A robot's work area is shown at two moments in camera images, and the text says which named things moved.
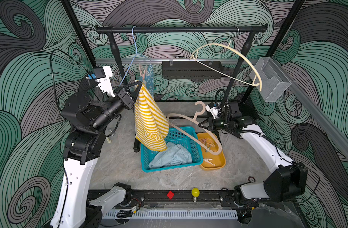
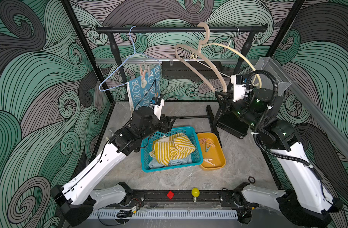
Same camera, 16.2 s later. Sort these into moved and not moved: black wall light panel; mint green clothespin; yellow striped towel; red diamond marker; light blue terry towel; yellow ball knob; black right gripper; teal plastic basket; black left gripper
Moved: yellow striped towel; black left gripper; black right gripper
Not moved: teal plastic basket; light blue terry towel; red diamond marker; mint green clothespin; black wall light panel; yellow ball knob
